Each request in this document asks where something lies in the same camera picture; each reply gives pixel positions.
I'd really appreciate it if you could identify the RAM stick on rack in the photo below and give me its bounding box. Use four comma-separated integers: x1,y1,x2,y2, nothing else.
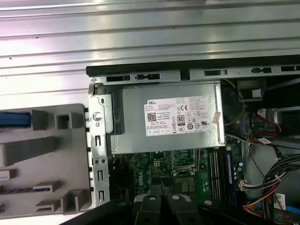
0,186,31,193

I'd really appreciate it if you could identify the black wire bundle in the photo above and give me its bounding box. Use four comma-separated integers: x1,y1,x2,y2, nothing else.
260,157,300,225

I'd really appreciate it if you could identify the green motherboard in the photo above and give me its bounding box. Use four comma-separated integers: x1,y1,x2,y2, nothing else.
112,140,244,211

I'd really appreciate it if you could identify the CPU socket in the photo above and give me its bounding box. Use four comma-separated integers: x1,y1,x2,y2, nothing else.
172,150,203,178

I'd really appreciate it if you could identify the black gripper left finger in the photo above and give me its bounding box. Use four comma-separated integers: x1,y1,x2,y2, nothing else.
60,177,163,225

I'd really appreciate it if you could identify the yellow and black wire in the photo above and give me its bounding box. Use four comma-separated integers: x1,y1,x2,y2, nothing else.
221,79,247,124

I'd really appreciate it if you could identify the hard disk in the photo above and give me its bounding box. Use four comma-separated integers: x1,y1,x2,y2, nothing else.
0,112,31,128

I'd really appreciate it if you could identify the grey power supply unit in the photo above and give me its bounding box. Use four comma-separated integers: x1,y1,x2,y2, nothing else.
111,81,225,154

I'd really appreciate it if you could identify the black open PC case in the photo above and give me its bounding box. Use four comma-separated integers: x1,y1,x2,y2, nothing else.
85,56,300,225

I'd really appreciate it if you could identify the grey parts rack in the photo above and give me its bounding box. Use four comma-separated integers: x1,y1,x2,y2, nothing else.
0,103,93,220

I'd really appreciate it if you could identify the red orange yellow power wire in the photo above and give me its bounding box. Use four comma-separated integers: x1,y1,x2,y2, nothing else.
241,187,282,215

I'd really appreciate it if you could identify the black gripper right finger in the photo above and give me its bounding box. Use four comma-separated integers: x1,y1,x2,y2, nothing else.
161,177,284,225

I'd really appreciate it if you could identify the installed blue RAM stick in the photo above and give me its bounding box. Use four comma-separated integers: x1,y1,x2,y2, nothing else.
225,150,238,211

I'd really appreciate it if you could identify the black empty RAM slot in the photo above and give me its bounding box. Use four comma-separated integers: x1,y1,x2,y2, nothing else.
214,150,222,200
208,150,215,200

